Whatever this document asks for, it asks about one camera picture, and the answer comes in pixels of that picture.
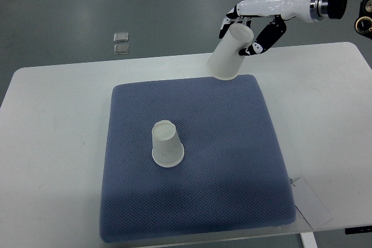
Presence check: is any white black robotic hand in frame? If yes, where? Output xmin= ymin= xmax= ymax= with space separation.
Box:
xmin=219 ymin=0 xmax=328 ymax=56

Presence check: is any white paper cup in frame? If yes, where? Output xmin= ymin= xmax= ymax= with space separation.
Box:
xmin=152 ymin=120 xmax=184 ymax=168
xmin=206 ymin=23 xmax=254 ymax=80

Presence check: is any blue textured foam cushion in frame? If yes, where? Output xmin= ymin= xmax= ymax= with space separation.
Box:
xmin=100 ymin=75 xmax=296 ymax=243

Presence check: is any white paper tag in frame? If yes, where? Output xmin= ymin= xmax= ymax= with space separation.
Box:
xmin=291 ymin=178 xmax=332 ymax=229

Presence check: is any upper clear floor plate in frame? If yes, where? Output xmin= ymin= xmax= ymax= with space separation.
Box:
xmin=113 ymin=31 xmax=128 ymax=42

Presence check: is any white paper cup on cushion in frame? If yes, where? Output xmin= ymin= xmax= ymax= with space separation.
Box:
xmin=152 ymin=120 xmax=184 ymax=168

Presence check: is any white table leg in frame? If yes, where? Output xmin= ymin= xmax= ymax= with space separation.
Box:
xmin=300 ymin=232 xmax=318 ymax=248

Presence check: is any black bracket at table edge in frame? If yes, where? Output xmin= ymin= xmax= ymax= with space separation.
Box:
xmin=345 ymin=225 xmax=372 ymax=235

